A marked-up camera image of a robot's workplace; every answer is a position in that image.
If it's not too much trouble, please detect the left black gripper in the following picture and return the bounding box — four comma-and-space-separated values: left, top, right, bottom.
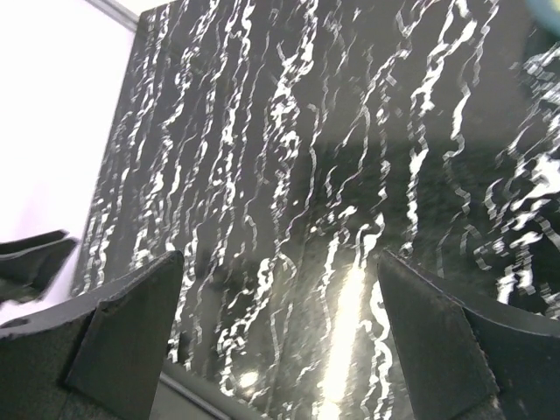
1, 230, 78, 302

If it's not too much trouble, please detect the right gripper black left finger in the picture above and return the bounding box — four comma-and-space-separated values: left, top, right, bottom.
1, 251, 184, 419

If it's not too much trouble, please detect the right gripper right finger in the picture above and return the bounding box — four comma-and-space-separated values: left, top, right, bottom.
377, 251, 559, 419

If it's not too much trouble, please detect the blue transparent plastic bin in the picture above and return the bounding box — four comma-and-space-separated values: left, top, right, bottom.
525, 0, 560, 36

